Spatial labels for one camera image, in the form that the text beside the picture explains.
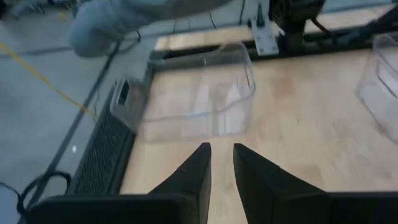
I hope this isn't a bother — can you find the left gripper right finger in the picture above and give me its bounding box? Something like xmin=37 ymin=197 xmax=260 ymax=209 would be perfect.
xmin=233 ymin=142 xmax=331 ymax=224

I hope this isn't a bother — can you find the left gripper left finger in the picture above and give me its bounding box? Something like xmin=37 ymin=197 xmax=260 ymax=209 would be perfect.
xmin=149 ymin=142 xmax=213 ymax=224

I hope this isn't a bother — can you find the blue denim cap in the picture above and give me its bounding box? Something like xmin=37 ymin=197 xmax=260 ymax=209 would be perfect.
xmin=68 ymin=0 xmax=231 ymax=58

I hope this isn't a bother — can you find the clear plastic bin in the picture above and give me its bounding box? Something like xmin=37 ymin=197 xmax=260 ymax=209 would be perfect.
xmin=138 ymin=42 xmax=256 ymax=143
xmin=355 ymin=33 xmax=398 ymax=144

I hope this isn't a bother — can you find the black computer tower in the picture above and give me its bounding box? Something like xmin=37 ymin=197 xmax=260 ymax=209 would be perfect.
xmin=67 ymin=77 xmax=149 ymax=195

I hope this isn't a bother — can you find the silver mounting plate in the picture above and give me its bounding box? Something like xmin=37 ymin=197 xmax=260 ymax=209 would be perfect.
xmin=250 ymin=2 xmax=280 ymax=57

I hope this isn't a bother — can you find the black aluminium table frame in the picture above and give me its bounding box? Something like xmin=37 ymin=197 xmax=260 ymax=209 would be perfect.
xmin=119 ymin=18 xmax=398 ymax=195

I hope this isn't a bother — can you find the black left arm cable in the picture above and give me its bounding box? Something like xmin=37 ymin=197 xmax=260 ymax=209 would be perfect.
xmin=0 ymin=170 xmax=73 ymax=220

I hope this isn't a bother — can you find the thick black cable bundle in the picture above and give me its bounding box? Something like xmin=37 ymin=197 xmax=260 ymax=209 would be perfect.
xmin=310 ymin=6 xmax=398 ymax=44

